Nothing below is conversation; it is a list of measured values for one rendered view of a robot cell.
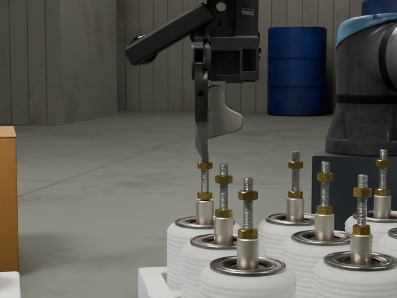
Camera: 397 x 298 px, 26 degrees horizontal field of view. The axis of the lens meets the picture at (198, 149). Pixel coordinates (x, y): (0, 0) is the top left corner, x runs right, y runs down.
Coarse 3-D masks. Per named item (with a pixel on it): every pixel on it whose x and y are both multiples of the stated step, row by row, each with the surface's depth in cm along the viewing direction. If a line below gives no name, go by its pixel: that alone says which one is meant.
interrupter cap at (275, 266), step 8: (232, 256) 88; (216, 264) 85; (224, 264) 86; (232, 264) 86; (264, 264) 86; (272, 264) 85; (280, 264) 85; (216, 272) 83; (224, 272) 82; (232, 272) 82; (240, 272) 82; (248, 272) 82; (256, 272) 82; (264, 272) 82; (272, 272) 82; (280, 272) 83
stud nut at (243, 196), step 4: (240, 192) 84; (244, 192) 84; (248, 192) 84; (252, 192) 84; (256, 192) 84; (240, 196) 84; (244, 196) 84; (248, 196) 84; (252, 196) 84; (256, 196) 84; (248, 200) 84
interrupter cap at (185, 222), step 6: (186, 216) 111; (192, 216) 111; (180, 222) 108; (186, 222) 107; (192, 222) 109; (234, 222) 108; (192, 228) 105; (198, 228) 105; (204, 228) 105; (210, 228) 105
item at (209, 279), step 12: (204, 276) 84; (216, 276) 82; (228, 276) 82; (264, 276) 82; (276, 276) 82; (288, 276) 83; (204, 288) 83; (216, 288) 82; (228, 288) 81; (240, 288) 81; (252, 288) 81; (264, 288) 81; (276, 288) 81; (288, 288) 83
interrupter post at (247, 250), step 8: (240, 240) 84; (248, 240) 84; (256, 240) 84; (240, 248) 84; (248, 248) 84; (256, 248) 84; (240, 256) 84; (248, 256) 84; (256, 256) 84; (240, 264) 84; (248, 264) 84; (256, 264) 84
